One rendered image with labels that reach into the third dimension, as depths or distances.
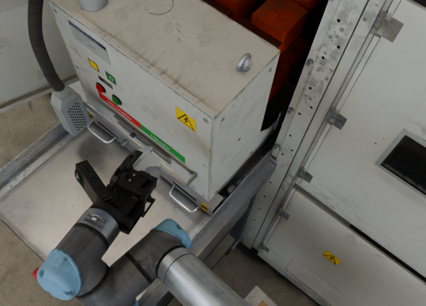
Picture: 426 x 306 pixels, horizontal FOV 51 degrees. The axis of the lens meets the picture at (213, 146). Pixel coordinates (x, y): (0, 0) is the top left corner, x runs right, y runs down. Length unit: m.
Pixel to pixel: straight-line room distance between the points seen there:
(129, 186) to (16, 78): 0.77
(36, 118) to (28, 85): 1.03
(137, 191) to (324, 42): 0.50
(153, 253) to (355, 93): 0.54
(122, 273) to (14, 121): 1.88
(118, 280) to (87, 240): 0.09
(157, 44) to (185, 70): 0.09
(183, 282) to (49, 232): 0.67
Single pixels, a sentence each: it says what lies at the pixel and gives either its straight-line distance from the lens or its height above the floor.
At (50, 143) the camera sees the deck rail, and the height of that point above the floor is 0.84.
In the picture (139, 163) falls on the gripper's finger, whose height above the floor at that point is 1.25.
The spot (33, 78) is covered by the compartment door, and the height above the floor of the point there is 0.90.
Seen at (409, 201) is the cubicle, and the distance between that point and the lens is 1.19.
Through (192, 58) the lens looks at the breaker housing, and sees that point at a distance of 0.94.
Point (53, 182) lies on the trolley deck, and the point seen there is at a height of 0.82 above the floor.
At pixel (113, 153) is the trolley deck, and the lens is 1.44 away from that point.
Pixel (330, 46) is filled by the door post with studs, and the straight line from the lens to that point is 1.00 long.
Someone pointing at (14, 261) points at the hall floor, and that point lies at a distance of 2.28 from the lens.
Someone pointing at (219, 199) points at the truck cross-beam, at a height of 0.90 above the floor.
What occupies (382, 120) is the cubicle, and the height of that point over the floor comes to 1.29.
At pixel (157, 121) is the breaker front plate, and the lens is 1.09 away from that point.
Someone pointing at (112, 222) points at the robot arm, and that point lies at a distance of 0.83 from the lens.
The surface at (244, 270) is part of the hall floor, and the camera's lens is 2.16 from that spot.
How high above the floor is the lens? 2.07
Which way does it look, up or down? 60 degrees down
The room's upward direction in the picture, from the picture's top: 8 degrees clockwise
